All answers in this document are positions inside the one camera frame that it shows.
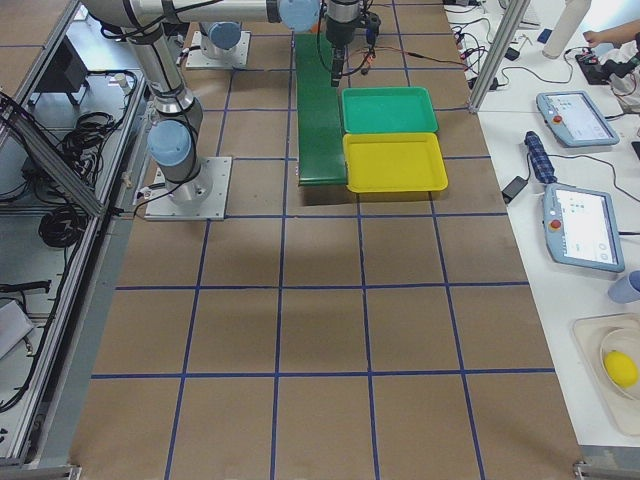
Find blue cup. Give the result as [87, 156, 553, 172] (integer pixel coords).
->
[608, 270, 640, 304]

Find green conveyor belt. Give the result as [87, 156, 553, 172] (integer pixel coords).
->
[294, 33, 347, 186]

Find red black power cable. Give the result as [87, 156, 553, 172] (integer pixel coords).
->
[349, 44, 471, 76]

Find green plastic tray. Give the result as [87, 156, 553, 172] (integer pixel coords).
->
[341, 87, 439, 134]

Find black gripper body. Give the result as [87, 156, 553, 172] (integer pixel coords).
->
[324, 0, 380, 48]

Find teach pendant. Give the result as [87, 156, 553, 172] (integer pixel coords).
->
[536, 91, 619, 148]
[542, 183, 625, 273]

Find lower teach pendant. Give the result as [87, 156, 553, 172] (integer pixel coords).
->
[542, 183, 625, 273]

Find white paper roll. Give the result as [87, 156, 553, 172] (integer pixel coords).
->
[542, 0, 592, 59]

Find yellow lemon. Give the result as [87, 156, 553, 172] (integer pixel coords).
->
[604, 351, 639, 388]

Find beige tray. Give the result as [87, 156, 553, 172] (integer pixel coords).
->
[573, 313, 639, 437]

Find yellow plastic tray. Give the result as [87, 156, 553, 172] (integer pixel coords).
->
[343, 132, 449, 194]

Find white bowl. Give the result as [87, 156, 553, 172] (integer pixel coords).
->
[600, 327, 639, 400]

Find blue plaid folded umbrella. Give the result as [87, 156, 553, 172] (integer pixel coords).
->
[524, 131, 557, 185]

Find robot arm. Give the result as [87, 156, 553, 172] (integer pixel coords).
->
[127, 25, 210, 204]
[84, 1, 381, 88]

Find upper teach pendant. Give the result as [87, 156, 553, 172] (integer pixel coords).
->
[536, 91, 619, 148]

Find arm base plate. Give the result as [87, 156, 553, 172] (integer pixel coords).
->
[185, 31, 251, 70]
[144, 157, 232, 221]

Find aluminium frame post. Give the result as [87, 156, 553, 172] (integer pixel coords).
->
[468, 0, 530, 114]

